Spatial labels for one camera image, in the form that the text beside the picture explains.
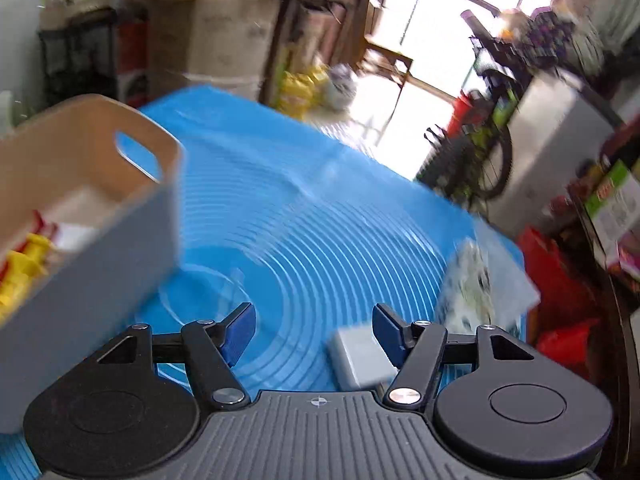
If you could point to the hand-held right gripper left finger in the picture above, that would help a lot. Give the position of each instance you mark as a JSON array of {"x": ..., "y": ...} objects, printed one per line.
[{"x": 240, "y": 332}]

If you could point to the white power adapter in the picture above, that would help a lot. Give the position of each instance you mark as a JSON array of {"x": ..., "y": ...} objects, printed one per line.
[{"x": 355, "y": 360}]

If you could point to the white appliance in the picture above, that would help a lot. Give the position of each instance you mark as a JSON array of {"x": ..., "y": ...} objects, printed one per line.
[{"x": 550, "y": 135}]

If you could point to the floral tissue box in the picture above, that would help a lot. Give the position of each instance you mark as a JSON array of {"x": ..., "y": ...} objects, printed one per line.
[{"x": 470, "y": 280}]

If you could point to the green printed carton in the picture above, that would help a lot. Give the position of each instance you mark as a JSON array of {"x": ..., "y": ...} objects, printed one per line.
[{"x": 612, "y": 205}]

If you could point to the black metal shelf rack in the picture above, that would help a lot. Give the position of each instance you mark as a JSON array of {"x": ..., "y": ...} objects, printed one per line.
[{"x": 80, "y": 60}]

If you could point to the green black bicycle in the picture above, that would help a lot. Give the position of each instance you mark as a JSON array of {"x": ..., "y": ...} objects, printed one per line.
[{"x": 480, "y": 160}]

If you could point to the yellow plastic bag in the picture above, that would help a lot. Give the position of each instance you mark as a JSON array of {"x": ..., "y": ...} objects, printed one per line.
[{"x": 300, "y": 90}]

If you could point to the yellow plastic tool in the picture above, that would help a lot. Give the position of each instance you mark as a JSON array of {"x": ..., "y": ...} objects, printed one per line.
[{"x": 25, "y": 265}]

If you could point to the open cardboard box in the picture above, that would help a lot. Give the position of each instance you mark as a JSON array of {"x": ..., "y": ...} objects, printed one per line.
[{"x": 75, "y": 10}]

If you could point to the large cardboard box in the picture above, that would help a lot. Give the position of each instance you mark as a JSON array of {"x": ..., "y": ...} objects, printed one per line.
[{"x": 225, "y": 35}]

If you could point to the blue ringed mat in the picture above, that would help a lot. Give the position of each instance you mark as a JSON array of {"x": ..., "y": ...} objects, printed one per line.
[{"x": 300, "y": 210}]

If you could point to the beige plastic storage bin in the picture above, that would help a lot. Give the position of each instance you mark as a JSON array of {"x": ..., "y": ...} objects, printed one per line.
[{"x": 100, "y": 285}]

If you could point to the red plastic bag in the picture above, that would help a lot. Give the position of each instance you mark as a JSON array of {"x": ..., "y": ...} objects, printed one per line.
[{"x": 555, "y": 280}]

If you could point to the white plastic bag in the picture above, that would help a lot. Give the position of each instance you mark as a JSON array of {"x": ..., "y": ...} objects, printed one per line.
[{"x": 340, "y": 87}]

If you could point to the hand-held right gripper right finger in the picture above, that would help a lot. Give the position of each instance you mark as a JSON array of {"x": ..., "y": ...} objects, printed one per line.
[{"x": 387, "y": 337}]

